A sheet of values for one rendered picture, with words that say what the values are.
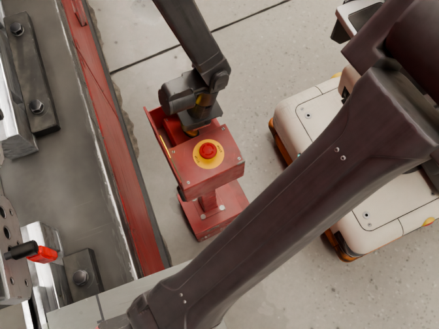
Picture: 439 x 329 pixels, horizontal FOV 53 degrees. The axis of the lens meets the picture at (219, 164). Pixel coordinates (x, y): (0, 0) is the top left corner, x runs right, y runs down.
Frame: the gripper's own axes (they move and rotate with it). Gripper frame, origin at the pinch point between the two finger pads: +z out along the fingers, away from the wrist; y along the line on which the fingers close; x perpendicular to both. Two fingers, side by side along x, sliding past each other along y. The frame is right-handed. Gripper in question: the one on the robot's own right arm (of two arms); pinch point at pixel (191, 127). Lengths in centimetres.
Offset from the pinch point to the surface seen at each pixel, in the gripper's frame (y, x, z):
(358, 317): -49, 66, 62
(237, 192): -31, 4, 66
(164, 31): -35, -79, 66
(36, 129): 34.2, -6.5, -8.7
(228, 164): -1.8, 14.0, -5.8
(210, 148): 1.5, 9.7, -8.0
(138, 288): 28.7, 32.7, -20.3
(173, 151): 7.9, 5.5, -3.1
